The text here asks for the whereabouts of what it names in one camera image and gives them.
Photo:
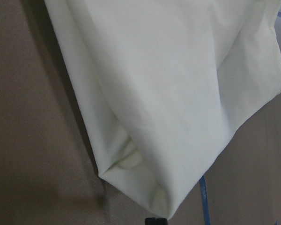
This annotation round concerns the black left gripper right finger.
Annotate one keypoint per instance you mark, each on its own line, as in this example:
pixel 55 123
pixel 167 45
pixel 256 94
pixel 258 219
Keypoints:
pixel 160 221

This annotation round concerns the cream long-sleeve cat shirt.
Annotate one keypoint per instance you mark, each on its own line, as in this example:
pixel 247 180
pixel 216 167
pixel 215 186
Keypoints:
pixel 163 85

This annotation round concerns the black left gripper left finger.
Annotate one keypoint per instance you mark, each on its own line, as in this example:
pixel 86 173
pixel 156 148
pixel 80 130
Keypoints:
pixel 150 221

